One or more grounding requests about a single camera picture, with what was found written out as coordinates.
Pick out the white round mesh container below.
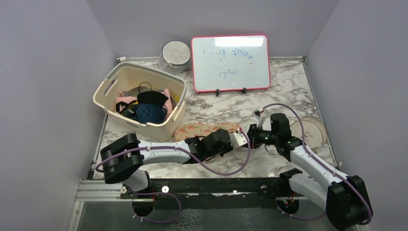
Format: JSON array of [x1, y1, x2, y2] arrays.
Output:
[[159, 40, 191, 75]]

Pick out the blue lace garment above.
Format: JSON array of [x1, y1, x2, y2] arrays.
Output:
[[127, 103, 167, 124]]

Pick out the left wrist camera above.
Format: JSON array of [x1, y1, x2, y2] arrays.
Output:
[[229, 132, 248, 149]]

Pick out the black bra in basket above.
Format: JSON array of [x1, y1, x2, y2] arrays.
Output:
[[137, 82, 169, 106]]

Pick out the round white disc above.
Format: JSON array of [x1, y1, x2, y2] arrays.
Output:
[[290, 116, 327, 150]]

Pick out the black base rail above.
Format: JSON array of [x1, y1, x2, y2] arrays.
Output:
[[76, 177, 319, 218]]

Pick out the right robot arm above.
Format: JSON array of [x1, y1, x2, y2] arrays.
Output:
[[247, 110, 373, 231]]

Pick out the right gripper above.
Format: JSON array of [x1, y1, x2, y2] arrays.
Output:
[[243, 124, 279, 149]]

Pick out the floral mesh laundry bag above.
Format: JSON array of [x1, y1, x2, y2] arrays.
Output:
[[174, 122, 242, 141]]

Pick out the pink garment in basket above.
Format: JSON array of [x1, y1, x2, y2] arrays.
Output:
[[115, 89, 177, 117]]

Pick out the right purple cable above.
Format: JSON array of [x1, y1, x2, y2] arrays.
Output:
[[256, 103, 373, 226]]

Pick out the cream plastic laundry basket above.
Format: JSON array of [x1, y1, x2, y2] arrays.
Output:
[[93, 62, 187, 141]]

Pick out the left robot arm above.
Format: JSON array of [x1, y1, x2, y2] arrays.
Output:
[[95, 129, 251, 198]]

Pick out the pink framed whiteboard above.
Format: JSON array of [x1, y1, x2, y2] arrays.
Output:
[[191, 34, 271, 93]]

